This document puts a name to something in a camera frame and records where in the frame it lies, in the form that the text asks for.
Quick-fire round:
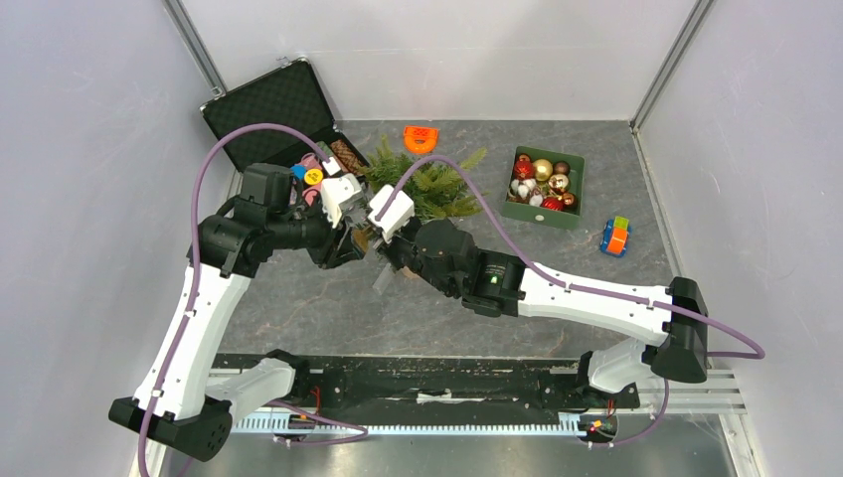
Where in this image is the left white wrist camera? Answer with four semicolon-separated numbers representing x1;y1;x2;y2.
320;174;365;230

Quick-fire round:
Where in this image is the small green christmas tree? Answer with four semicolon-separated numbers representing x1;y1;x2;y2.
362;135;481;223

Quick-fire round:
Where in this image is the green ornament box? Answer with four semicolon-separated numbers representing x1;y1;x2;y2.
501;146;586;230

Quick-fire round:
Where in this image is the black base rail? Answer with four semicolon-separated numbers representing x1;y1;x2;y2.
214;352;640;429

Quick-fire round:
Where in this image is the yellow big blind button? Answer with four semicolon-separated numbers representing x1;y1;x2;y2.
303;168;324;186

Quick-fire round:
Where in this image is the blue orange toy car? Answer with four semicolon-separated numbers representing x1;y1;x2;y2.
599;216;631;257

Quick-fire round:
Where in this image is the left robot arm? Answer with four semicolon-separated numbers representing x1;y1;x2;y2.
108;163;364;462

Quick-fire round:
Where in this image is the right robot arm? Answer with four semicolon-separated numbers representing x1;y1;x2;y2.
375;220;708;405

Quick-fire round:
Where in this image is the aluminium corner frame post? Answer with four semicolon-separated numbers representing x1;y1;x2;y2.
162;0;228;97

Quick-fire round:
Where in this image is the clear battery box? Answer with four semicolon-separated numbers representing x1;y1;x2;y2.
372;264;396;295

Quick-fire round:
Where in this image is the black poker chip case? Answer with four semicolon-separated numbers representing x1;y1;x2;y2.
200;58;369;185

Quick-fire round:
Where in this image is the blue dealer button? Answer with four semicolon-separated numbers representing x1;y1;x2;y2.
290;164;308;180

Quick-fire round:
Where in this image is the red glitter bauble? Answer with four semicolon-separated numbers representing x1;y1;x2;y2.
513;157;535;181

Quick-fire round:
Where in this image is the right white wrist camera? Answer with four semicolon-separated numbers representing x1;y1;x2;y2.
367;185;415;243

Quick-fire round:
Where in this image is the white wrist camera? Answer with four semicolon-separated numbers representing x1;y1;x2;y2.
367;185;415;243
320;174;365;230

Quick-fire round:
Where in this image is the orange plastic piece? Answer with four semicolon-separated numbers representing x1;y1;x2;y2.
403;125;439;155

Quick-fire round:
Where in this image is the gold bauble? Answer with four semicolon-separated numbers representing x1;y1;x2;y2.
532;158;554;182

